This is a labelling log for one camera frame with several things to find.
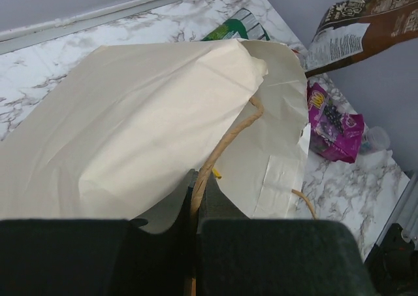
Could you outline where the beige paper bag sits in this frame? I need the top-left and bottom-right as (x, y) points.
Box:
(1, 39), (310, 219)

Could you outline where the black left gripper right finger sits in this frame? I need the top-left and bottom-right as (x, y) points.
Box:
(197, 178), (375, 295)

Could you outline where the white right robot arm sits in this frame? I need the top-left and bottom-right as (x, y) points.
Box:
(364, 223), (417, 295)

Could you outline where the brown snack bag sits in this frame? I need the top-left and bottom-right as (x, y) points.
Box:
(304, 0), (417, 77)

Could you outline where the clear plastic cup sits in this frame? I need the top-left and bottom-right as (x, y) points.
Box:
(359, 126), (391, 156)

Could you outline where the green snack bag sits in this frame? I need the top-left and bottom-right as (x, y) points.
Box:
(202, 8), (270, 41)

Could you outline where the yellow snack packet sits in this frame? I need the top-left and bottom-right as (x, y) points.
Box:
(212, 168), (222, 179)

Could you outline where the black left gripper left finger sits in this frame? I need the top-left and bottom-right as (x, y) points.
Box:
(1, 170), (197, 295)

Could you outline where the purple snack bag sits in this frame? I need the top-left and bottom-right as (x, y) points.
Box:
(307, 82), (364, 163)

